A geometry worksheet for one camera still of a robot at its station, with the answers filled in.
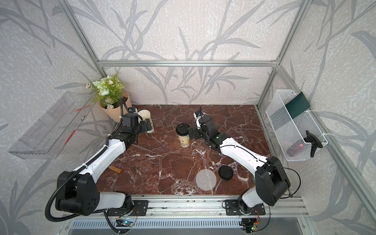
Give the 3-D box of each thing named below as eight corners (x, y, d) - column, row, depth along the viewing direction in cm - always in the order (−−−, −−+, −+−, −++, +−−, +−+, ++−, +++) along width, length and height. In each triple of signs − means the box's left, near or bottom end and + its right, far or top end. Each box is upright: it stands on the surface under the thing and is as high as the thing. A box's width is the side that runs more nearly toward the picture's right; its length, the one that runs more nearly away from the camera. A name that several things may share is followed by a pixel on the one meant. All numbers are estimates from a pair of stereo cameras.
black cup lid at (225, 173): (219, 180, 85) (219, 179, 83) (217, 166, 90) (218, 165, 88) (233, 180, 85) (234, 179, 83) (231, 166, 90) (232, 165, 88)
